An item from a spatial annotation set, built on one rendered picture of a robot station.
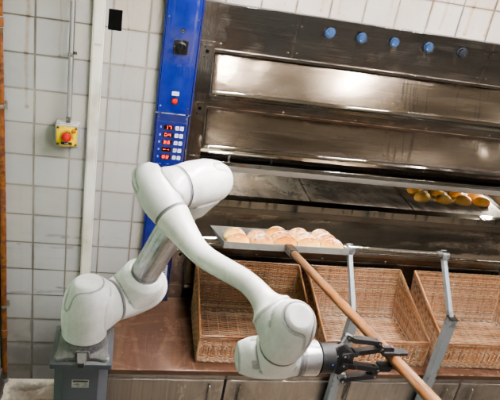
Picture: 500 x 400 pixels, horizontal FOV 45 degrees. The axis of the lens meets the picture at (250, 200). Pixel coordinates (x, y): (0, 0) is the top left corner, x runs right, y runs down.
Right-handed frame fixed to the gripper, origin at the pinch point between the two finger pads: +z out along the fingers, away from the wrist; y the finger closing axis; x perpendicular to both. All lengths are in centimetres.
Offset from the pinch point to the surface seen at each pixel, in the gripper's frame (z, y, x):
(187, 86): -45, -60, -136
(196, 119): -38, -46, -143
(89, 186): -84, -10, -152
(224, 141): -24, -37, -144
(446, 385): 96, 72, -116
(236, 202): -13, -6, -153
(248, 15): -22, -94, -132
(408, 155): 69, -39, -143
